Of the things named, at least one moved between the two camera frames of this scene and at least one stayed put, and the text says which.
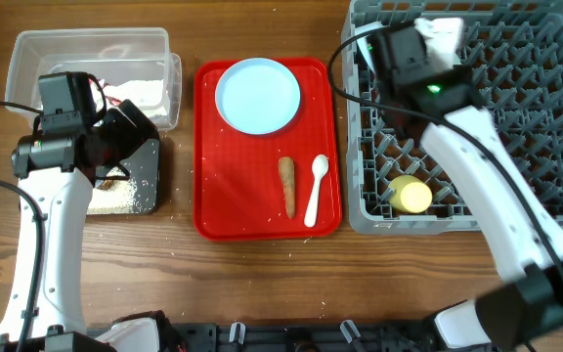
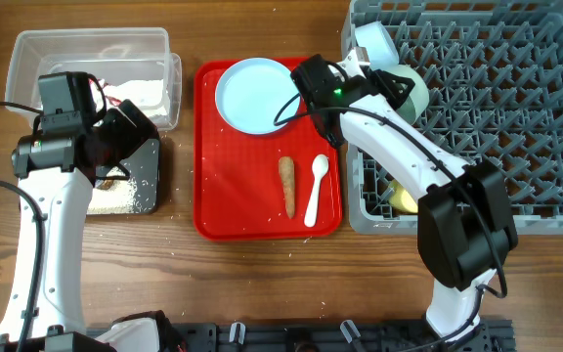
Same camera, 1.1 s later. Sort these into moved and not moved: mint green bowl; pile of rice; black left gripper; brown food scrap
Moved: mint green bowl
Not moved: pile of rice; brown food scrap; black left gripper
